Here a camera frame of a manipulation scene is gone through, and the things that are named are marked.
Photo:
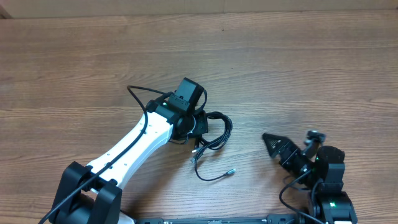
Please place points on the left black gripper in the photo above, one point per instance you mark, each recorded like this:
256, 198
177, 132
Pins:
201, 127

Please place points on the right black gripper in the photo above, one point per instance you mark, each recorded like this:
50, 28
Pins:
285, 146

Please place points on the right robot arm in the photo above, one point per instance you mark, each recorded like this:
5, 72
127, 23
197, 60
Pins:
320, 169

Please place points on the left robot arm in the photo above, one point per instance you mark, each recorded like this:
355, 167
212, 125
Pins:
92, 194

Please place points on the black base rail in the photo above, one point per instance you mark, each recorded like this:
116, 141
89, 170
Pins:
270, 219

